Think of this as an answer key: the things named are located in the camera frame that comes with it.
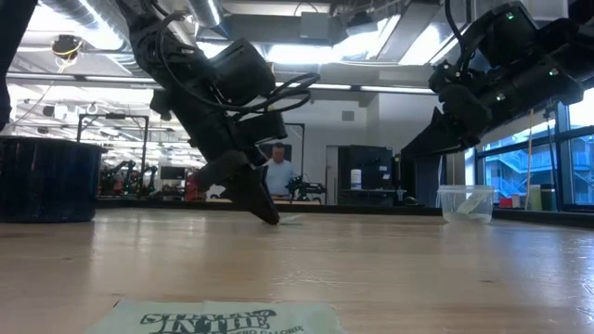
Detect dark monitor screen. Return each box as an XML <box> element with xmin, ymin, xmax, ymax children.
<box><xmin>160</xmin><ymin>165</ymin><xmax>187</xmax><ymax>182</ymax></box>

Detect tall black equipment case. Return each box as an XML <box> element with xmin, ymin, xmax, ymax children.
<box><xmin>401</xmin><ymin>157</ymin><xmax>442</xmax><ymax>208</ymax></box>

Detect silver ceiling duct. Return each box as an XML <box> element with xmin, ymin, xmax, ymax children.
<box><xmin>187</xmin><ymin>0</ymin><xmax>224</xmax><ymax>29</ymax></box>

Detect black cabinet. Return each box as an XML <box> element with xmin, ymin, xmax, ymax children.
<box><xmin>337</xmin><ymin>145</ymin><xmax>396</xmax><ymax>206</ymax></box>

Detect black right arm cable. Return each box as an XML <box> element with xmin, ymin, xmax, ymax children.
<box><xmin>444</xmin><ymin>0</ymin><xmax>471</xmax><ymax>62</ymax></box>

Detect person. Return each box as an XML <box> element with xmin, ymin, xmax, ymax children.
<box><xmin>265</xmin><ymin>142</ymin><xmax>296</xmax><ymax>199</ymax></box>

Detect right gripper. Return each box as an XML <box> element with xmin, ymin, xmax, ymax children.
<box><xmin>400</xmin><ymin>83</ymin><xmax>494</xmax><ymax>161</ymax></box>

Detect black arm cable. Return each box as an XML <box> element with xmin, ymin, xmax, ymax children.
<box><xmin>155</xmin><ymin>11</ymin><xmax>322</xmax><ymax>116</ymax></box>
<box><xmin>444</xmin><ymin>0</ymin><xmax>471</xmax><ymax>62</ymax></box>

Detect ceiling dome fixture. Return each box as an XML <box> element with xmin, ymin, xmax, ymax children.
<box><xmin>50</xmin><ymin>33</ymin><xmax>84</xmax><ymax>61</ymax></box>

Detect dark blue round bin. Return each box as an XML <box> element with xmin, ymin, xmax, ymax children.
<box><xmin>0</xmin><ymin>135</ymin><xmax>109</xmax><ymax>225</ymax></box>

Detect long ceiling light strip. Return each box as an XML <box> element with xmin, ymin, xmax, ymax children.
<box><xmin>6</xmin><ymin>72</ymin><xmax>435</xmax><ymax>96</ymax></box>

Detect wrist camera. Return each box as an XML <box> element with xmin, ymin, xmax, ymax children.
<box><xmin>239</xmin><ymin>109</ymin><xmax>290</xmax><ymax>146</ymax></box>
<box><xmin>427</xmin><ymin>60</ymin><xmax>465</xmax><ymax>94</ymax></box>

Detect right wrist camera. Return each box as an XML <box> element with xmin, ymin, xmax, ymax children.
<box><xmin>427</xmin><ymin>60</ymin><xmax>465</xmax><ymax>94</ymax></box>

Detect black background station frame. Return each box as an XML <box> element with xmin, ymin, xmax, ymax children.
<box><xmin>75</xmin><ymin>112</ymin><xmax>150</xmax><ymax>196</ymax></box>
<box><xmin>278</xmin><ymin>121</ymin><xmax>306</xmax><ymax>205</ymax></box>

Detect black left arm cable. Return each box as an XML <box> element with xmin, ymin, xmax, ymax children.
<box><xmin>155</xmin><ymin>11</ymin><xmax>322</xmax><ymax>116</ymax></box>

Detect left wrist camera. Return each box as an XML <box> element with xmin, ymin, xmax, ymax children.
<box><xmin>239</xmin><ymin>109</ymin><xmax>290</xmax><ymax>146</ymax></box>

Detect clear plastic container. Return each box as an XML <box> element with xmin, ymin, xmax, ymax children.
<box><xmin>435</xmin><ymin>184</ymin><xmax>497</xmax><ymax>225</ymax></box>

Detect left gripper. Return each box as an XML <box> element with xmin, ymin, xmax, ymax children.
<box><xmin>184</xmin><ymin>104</ymin><xmax>282</xmax><ymax>227</ymax></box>

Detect red storage bins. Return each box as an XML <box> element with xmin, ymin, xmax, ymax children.
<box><xmin>185</xmin><ymin>173</ymin><xmax>209</xmax><ymax>201</ymax></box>

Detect dark window frame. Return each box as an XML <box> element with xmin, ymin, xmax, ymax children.
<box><xmin>475</xmin><ymin>99</ymin><xmax>594</xmax><ymax>214</ymax></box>

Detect grey ceiling box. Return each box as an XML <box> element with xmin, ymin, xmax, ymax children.
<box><xmin>299</xmin><ymin>11</ymin><xmax>333</xmax><ymax>41</ymax></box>

